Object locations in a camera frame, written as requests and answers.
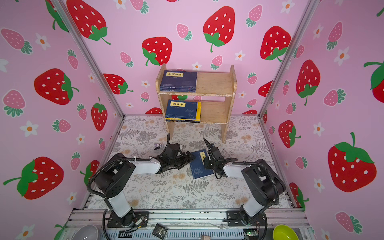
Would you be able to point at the Kuromi toy figurine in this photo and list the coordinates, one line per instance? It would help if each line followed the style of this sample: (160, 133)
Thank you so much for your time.
(158, 146)

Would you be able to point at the wooden two-tier shelf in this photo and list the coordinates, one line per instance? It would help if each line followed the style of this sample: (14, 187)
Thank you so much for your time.
(209, 84)

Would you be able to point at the small black electronic module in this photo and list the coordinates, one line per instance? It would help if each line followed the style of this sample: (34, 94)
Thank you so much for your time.
(160, 231)

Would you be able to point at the aluminium corner post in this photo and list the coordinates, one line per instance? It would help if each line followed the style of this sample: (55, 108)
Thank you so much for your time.
(300, 30)
(78, 38)

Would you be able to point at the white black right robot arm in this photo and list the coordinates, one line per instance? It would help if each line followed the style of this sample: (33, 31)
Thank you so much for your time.
(263, 182)

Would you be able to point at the right aluminium corner post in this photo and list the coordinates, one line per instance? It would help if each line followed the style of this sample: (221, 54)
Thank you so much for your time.
(300, 30)

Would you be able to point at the left aluminium corner post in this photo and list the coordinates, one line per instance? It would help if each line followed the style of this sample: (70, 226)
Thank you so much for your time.
(78, 38)

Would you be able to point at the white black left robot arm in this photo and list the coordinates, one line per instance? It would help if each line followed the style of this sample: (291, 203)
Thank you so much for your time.
(110, 180)

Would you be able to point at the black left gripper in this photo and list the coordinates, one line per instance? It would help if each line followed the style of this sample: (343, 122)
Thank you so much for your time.
(185, 160)

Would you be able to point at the navy book yellow label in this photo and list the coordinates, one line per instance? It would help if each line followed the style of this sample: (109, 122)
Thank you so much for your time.
(183, 90)

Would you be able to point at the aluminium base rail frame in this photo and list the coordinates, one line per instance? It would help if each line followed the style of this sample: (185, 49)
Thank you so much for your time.
(191, 225)

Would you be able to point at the grey bowl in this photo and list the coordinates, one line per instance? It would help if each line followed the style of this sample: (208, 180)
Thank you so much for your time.
(89, 232)

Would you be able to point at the yellow cartoon cover book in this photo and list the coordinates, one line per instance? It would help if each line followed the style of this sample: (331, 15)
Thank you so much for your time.
(199, 111)

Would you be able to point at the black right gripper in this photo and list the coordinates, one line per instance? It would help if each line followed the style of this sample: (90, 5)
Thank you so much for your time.
(206, 159)

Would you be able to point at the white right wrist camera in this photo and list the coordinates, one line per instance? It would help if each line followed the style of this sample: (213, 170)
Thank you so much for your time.
(213, 151)

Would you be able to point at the lime green bowl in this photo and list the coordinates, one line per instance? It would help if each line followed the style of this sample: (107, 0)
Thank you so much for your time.
(283, 232)

